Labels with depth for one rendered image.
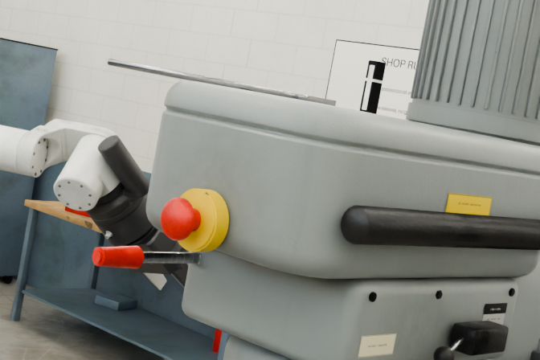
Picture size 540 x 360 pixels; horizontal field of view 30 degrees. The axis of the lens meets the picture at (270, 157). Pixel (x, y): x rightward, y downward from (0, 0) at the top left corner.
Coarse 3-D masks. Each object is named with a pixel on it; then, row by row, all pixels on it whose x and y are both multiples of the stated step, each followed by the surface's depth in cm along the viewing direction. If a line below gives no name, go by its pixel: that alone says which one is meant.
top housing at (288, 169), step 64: (192, 128) 99; (256, 128) 94; (320, 128) 90; (384, 128) 94; (256, 192) 93; (320, 192) 90; (384, 192) 95; (448, 192) 103; (512, 192) 113; (256, 256) 93; (320, 256) 91; (384, 256) 97; (448, 256) 105; (512, 256) 116
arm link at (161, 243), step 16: (144, 208) 149; (96, 224) 149; (112, 224) 147; (128, 224) 148; (144, 224) 149; (112, 240) 150; (128, 240) 149; (144, 240) 151; (160, 240) 151; (176, 240) 154; (144, 272) 156; (160, 272) 153
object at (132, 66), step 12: (108, 60) 105; (120, 60) 105; (156, 72) 105; (168, 72) 106; (180, 72) 106; (216, 84) 106; (228, 84) 106; (240, 84) 107; (288, 96) 107; (300, 96) 107; (312, 96) 107
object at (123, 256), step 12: (96, 252) 100; (108, 252) 100; (120, 252) 101; (132, 252) 103; (144, 252) 105; (156, 252) 106; (168, 252) 107; (180, 252) 109; (192, 252) 110; (96, 264) 101; (108, 264) 101; (120, 264) 102; (132, 264) 103
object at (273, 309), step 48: (192, 288) 111; (240, 288) 106; (288, 288) 102; (336, 288) 98; (384, 288) 100; (432, 288) 106; (480, 288) 114; (240, 336) 106; (288, 336) 101; (336, 336) 97; (384, 336) 101; (432, 336) 108
